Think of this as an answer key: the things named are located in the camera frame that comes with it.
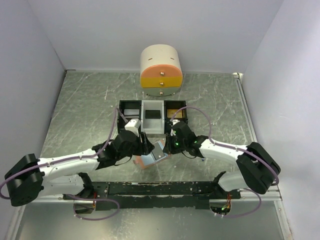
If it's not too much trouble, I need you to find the orange leather card holder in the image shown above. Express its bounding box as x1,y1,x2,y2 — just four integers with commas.
133,140,170,169

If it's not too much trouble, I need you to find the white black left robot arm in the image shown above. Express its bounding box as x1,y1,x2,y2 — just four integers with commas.
1,130,155,207

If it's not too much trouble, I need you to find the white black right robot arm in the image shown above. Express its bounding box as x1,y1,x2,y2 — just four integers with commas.
163,121,281,199

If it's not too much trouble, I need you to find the gold card in tray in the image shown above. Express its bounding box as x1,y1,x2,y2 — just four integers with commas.
166,109,185,118

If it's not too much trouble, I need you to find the white card in tray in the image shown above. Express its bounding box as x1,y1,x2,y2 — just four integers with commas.
123,108,140,118

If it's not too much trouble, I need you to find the black card in tray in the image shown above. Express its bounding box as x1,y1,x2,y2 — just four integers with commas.
144,109,162,119

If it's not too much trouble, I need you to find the three-compartment black white tray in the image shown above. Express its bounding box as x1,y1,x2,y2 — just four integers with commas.
117,100,188,135

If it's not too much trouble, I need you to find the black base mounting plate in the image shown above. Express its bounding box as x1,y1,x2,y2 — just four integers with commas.
74,181,241,210

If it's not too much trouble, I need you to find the round cream drawer cabinet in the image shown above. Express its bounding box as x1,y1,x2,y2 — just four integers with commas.
140,44,183,97

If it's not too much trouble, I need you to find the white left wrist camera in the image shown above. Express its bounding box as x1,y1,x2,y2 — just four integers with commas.
124,118,141,137

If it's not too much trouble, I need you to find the aluminium rail front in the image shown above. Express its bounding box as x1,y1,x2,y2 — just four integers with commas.
17,181,283,203

